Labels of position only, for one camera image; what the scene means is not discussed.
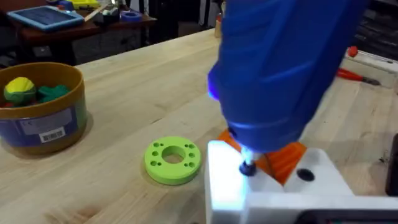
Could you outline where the dark wooden side table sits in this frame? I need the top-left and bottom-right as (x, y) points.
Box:
(0, 0), (158, 67)

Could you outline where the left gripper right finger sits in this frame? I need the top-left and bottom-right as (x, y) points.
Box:
(271, 142), (356, 198)

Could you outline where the blue tray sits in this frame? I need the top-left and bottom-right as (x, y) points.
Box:
(6, 5), (85, 32)

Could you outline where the blue tape roll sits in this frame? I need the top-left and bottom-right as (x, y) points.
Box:
(120, 10), (144, 23)

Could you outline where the white box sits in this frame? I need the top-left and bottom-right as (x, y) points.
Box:
(340, 45), (398, 90)

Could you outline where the brown tub of toys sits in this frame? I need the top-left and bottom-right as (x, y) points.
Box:
(0, 62), (88, 156)

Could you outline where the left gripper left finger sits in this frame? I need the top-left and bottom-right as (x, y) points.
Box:
(205, 129), (285, 224)

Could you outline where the red handled tool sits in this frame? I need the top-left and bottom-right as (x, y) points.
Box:
(336, 67), (382, 86)

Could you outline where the blue electric screwdriver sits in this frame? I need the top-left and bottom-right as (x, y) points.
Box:
(207, 0), (367, 177)

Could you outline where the green disc with holes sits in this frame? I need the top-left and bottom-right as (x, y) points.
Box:
(144, 136), (203, 187)

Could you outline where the yellow box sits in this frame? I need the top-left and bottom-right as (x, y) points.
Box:
(67, 0), (101, 11)

